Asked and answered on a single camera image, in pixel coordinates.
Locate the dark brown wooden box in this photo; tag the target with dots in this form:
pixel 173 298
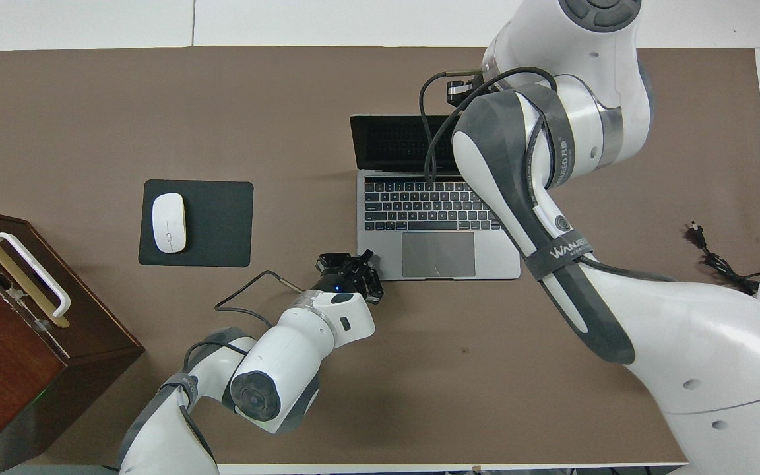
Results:
pixel 4 356

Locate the silver grey laptop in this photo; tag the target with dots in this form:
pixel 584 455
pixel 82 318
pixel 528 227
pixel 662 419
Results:
pixel 386 257

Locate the black mouse pad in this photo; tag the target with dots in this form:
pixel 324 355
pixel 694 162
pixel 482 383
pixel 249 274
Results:
pixel 221 224

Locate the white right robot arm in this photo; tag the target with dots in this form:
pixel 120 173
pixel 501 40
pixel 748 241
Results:
pixel 716 356

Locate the white computer mouse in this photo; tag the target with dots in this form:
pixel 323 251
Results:
pixel 169 223

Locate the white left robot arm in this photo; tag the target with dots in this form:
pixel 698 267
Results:
pixel 287 356

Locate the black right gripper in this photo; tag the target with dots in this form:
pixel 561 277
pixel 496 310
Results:
pixel 475 87

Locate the brown table mat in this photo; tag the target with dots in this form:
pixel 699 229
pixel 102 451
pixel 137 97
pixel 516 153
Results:
pixel 156 99

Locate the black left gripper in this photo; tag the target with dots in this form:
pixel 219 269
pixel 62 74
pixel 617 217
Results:
pixel 347 277

